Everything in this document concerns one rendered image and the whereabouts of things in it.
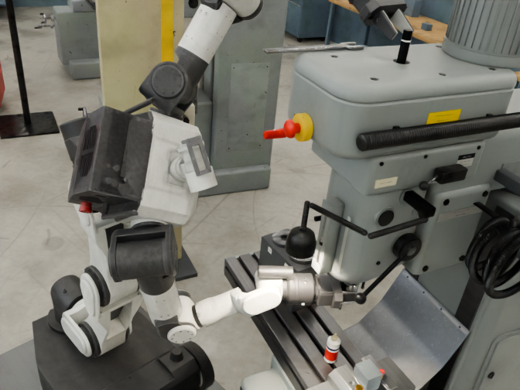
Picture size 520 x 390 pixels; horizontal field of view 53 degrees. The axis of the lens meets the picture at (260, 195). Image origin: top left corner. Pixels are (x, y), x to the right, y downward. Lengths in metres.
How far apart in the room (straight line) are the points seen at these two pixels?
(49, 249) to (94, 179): 2.54
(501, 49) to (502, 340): 0.93
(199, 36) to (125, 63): 1.46
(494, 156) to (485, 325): 0.57
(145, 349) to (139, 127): 1.17
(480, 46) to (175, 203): 0.78
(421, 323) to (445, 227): 0.53
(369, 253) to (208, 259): 2.32
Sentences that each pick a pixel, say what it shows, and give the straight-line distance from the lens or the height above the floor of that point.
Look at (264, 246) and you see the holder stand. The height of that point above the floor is 1.08.
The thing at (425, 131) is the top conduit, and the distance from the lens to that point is 1.11.
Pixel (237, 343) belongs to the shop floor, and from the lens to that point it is 3.01.
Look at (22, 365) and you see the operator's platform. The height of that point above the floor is 0.40.
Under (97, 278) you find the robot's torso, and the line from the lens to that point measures 1.78.
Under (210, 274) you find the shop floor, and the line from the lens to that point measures 3.42.
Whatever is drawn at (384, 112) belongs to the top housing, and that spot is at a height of 1.84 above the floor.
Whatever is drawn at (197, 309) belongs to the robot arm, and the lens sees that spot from 1.49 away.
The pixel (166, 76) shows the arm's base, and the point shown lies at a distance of 1.30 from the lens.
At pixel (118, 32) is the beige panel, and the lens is 2.74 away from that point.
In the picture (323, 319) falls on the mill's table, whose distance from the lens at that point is 1.87.
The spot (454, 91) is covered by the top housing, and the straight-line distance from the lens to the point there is 1.16.
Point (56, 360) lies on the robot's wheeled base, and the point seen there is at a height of 0.57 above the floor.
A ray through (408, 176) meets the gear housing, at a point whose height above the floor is 1.67.
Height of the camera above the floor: 2.21
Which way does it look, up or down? 31 degrees down
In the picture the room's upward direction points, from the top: 6 degrees clockwise
